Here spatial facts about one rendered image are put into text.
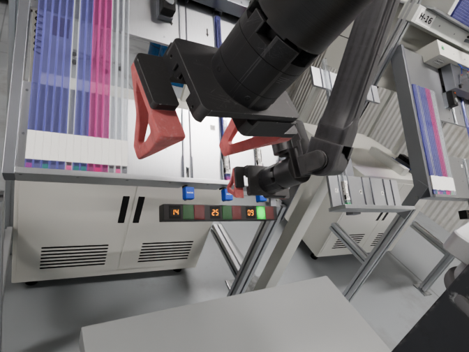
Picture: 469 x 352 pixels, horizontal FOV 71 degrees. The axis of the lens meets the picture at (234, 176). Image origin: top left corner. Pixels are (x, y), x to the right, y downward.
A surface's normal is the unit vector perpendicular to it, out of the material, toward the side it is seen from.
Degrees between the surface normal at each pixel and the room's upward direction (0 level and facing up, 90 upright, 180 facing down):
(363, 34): 83
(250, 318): 0
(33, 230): 90
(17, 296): 0
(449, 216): 90
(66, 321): 0
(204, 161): 44
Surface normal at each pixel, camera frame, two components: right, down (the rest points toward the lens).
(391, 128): -0.83, -0.03
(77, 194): 0.40, 0.54
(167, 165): 0.51, -0.22
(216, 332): 0.33, -0.84
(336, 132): -0.58, 0.03
